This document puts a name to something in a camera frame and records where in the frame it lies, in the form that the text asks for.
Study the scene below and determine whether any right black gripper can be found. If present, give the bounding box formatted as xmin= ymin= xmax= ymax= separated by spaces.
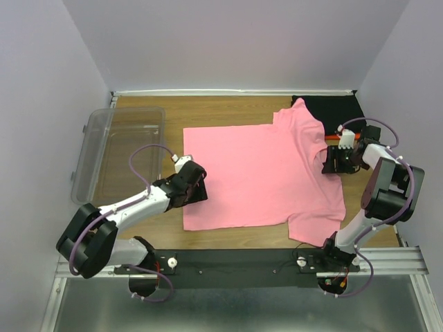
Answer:
xmin=320 ymin=145 xmax=367 ymax=174

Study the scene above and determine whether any pink t shirt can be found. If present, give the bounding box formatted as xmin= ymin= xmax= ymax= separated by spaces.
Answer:
xmin=183 ymin=99 xmax=346 ymax=246

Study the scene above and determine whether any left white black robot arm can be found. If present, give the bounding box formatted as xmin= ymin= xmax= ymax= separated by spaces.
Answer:
xmin=56 ymin=156 xmax=208 ymax=279

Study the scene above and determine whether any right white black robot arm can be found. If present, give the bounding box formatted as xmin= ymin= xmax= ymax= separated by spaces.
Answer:
xmin=318 ymin=125 xmax=425 ymax=271

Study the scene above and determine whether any folded orange t shirt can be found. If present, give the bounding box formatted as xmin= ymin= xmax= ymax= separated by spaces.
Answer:
xmin=325 ymin=133 xmax=361 ymax=140

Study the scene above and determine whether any folded black t shirt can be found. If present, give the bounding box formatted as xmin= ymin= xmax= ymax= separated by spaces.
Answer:
xmin=291 ymin=95 xmax=364 ymax=136

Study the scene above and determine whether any clear plastic bin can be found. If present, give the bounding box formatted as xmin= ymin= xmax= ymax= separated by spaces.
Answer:
xmin=71 ymin=107 xmax=165 ymax=206

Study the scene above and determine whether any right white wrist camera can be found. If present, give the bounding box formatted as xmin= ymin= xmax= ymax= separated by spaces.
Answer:
xmin=337 ymin=125 xmax=355 ymax=150

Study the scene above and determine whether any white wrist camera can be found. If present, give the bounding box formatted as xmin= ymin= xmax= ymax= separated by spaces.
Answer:
xmin=337 ymin=125 xmax=355 ymax=150
xmin=171 ymin=154 xmax=193 ymax=173

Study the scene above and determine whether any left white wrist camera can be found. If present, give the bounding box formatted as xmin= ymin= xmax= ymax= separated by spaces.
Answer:
xmin=171 ymin=154 xmax=193 ymax=173

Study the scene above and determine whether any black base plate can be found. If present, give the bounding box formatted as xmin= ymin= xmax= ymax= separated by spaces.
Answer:
xmin=114 ymin=248 xmax=359 ymax=295

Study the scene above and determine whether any aluminium frame rail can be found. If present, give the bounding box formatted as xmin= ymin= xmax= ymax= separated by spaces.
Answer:
xmin=42 ymin=247 xmax=442 ymax=331

